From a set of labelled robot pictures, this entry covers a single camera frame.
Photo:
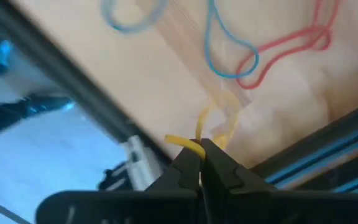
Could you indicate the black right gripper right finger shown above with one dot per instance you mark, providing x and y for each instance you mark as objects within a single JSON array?
[{"x": 291, "y": 208}]

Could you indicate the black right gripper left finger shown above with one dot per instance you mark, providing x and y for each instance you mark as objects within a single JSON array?
[{"x": 120, "y": 208}]

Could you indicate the thin yellow rubber band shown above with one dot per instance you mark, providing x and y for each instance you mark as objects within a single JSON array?
[{"x": 182, "y": 141}]

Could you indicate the thin red rubber band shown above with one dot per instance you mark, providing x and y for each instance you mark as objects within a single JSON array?
[{"x": 291, "y": 38}]

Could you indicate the blue rubber band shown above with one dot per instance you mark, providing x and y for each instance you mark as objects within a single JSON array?
[
  {"x": 129, "y": 29},
  {"x": 208, "y": 49}
]

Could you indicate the silver frame bracket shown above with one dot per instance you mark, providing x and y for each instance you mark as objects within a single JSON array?
[{"x": 143, "y": 161}]

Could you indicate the black aluminium table frame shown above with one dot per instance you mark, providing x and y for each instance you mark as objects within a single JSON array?
[{"x": 73, "y": 77}]

